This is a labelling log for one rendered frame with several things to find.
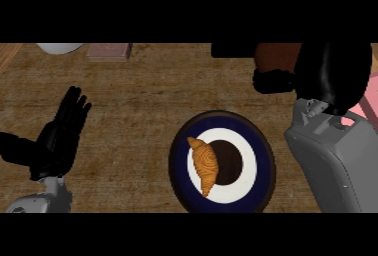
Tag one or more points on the white bowl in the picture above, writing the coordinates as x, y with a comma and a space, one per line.
60, 47

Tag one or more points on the pink mat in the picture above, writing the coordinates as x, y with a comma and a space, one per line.
371, 96

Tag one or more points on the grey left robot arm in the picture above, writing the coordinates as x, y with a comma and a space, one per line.
46, 199

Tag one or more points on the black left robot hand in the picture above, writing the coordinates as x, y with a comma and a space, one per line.
57, 146

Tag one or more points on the black rectangular object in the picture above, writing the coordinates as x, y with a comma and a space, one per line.
232, 49

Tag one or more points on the golden brown croissant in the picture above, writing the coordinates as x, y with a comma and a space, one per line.
206, 163

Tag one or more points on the blue and white round plate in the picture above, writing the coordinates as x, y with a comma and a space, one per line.
256, 160

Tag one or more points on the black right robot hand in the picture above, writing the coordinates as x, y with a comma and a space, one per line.
334, 73

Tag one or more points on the pinkish brown block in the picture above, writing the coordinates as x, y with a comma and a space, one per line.
110, 51

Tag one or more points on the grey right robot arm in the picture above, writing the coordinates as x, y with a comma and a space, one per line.
334, 160

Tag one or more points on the brown cardboard box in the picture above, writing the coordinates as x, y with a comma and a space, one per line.
277, 55

